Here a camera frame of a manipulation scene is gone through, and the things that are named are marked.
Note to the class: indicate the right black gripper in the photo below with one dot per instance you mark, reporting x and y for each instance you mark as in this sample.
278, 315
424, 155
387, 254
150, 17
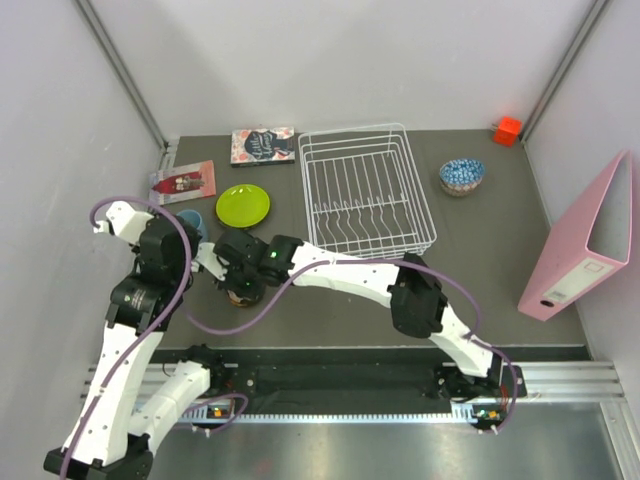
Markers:
230, 283

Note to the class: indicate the light blue cup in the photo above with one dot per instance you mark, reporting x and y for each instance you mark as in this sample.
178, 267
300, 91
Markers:
194, 218

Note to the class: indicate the red white patterned bowl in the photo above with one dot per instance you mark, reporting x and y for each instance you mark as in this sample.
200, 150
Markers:
460, 177

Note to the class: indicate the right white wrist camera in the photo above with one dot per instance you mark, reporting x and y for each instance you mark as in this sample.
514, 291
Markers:
206, 259

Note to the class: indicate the green plate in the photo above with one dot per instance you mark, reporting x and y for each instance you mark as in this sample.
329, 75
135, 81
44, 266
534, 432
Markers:
243, 206

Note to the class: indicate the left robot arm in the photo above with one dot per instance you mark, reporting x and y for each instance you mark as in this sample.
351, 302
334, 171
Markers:
113, 437

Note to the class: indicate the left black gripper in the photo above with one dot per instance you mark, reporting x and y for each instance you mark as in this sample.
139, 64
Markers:
194, 239

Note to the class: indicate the black skull mug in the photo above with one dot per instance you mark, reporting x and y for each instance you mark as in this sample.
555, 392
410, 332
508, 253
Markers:
247, 298

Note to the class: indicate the grey cable duct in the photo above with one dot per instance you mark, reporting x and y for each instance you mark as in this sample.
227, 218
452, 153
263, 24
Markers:
203, 417

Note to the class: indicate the orange cube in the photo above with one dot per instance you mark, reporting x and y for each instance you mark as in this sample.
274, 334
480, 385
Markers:
506, 131

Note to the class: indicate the dark floral book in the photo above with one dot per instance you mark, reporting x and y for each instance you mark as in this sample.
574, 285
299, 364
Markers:
262, 147

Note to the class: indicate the pink ring binder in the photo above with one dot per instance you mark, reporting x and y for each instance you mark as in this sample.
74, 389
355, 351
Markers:
587, 245

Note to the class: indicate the white wire dish rack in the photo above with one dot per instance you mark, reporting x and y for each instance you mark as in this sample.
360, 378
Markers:
363, 193

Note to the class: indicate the red cover booklet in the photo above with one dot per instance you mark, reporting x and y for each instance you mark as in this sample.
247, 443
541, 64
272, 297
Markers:
183, 183

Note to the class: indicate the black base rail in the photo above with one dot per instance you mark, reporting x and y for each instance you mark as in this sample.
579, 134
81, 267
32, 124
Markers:
361, 378

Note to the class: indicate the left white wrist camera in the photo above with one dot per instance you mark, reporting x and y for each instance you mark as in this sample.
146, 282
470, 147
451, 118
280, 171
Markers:
123, 222

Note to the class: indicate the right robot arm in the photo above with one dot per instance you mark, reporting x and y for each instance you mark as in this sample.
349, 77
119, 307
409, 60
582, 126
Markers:
407, 287

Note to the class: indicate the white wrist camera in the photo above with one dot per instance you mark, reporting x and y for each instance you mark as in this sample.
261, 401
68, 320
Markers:
123, 222
206, 259

